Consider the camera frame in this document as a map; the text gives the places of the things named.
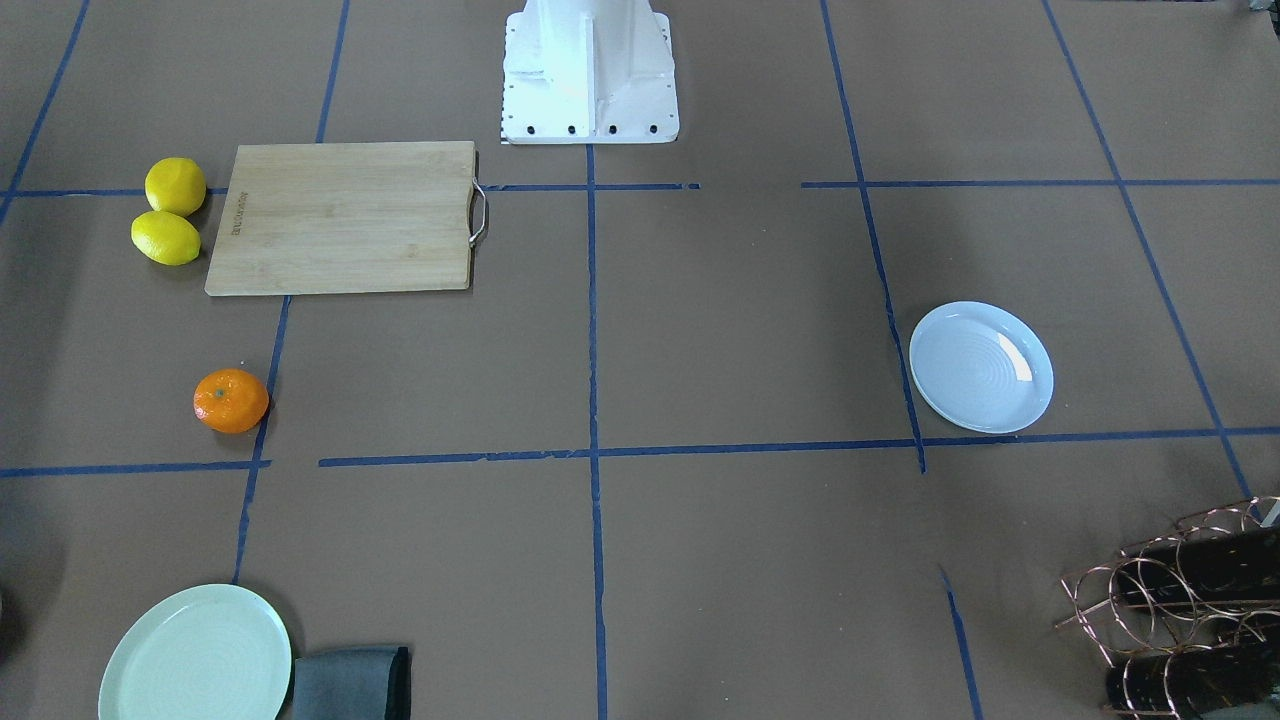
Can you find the copper wire bottle rack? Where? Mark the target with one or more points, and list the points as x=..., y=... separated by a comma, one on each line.
x=1187, y=622

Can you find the bamboo cutting board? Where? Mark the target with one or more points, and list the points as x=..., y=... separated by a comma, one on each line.
x=374, y=217

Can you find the dark wine bottle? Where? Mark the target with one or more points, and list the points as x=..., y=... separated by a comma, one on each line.
x=1229, y=572
x=1239, y=682

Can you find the folded grey cloth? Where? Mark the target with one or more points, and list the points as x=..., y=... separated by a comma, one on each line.
x=361, y=682

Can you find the orange fruit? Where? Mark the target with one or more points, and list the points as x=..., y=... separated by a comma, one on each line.
x=230, y=401

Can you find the lower yellow lemon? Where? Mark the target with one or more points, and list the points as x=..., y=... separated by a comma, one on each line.
x=166, y=238

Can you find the light green plate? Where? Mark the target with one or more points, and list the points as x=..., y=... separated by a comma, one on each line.
x=214, y=651

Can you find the dark wine bottle upper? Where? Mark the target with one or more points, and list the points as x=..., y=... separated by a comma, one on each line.
x=1229, y=572

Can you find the dark wine bottle lower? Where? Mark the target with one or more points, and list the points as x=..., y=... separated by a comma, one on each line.
x=1239, y=682

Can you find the upper yellow lemon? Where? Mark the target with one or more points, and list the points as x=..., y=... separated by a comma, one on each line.
x=176, y=185

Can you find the yellow lemon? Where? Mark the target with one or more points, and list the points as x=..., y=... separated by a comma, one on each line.
x=166, y=238
x=176, y=185

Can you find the light blue plate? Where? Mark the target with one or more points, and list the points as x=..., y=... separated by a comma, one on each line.
x=981, y=367

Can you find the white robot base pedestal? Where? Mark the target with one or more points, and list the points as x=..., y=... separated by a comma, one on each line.
x=588, y=72

